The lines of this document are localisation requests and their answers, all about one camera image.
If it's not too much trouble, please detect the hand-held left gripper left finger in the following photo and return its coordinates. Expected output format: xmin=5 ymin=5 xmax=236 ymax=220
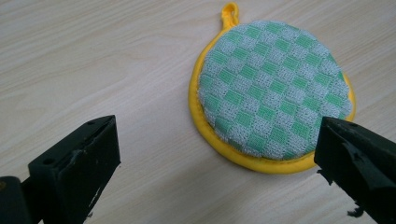
xmin=27 ymin=114 xmax=121 ymax=224

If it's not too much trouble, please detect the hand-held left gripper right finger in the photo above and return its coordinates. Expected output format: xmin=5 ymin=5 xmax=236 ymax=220
xmin=313 ymin=116 xmax=396 ymax=224

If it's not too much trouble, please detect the round green checkered scrubbing pad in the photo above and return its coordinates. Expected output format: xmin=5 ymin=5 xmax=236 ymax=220
xmin=188 ymin=2 xmax=357 ymax=175

